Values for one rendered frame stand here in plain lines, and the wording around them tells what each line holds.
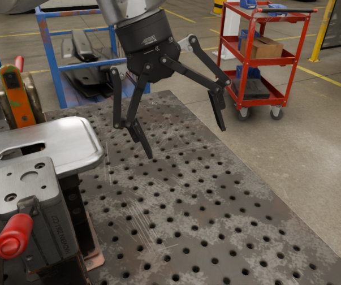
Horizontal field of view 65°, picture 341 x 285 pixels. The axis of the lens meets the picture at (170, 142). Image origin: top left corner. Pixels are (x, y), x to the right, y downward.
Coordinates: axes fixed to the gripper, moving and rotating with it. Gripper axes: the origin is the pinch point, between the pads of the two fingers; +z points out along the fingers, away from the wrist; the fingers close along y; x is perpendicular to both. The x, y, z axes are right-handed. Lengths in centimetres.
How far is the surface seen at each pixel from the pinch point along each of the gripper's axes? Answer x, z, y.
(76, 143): 3.8, -4.6, -19.0
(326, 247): -1.6, 42.3, 22.5
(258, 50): 168, 45, 79
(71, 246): -14.8, 1.5, -19.5
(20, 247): -27.9, -12.1, -12.8
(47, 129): 9.3, -7.3, -24.8
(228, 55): 358, 97, 104
